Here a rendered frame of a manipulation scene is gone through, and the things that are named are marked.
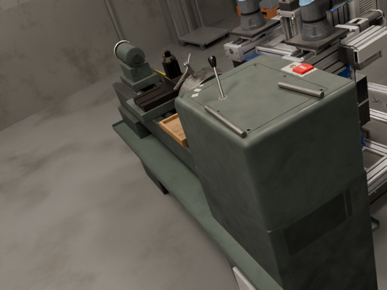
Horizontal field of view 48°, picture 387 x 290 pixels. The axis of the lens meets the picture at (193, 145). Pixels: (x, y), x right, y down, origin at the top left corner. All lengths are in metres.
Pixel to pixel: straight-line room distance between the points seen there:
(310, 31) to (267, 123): 0.89
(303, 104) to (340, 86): 0.15
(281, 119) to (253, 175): 0.21
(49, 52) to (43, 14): 0.47
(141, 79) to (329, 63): 1.36
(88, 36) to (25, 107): 1.25
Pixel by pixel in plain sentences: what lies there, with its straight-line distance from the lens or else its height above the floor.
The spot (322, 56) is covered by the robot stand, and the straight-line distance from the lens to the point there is 2.29.
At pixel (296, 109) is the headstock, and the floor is 1.25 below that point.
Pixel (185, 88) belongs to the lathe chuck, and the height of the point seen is 1.20.
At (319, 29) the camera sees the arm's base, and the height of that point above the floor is 1.21.
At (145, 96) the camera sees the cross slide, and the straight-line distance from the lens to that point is 2.68.
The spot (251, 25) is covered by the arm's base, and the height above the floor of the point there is 1.19.
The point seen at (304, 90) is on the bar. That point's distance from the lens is 1.58.
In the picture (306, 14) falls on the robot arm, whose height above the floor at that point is 1.29.
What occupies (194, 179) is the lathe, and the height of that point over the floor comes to 0.54.
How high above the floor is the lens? 2.00
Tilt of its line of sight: 31 degrees down
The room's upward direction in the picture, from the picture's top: 19 degrees counter-clockwise
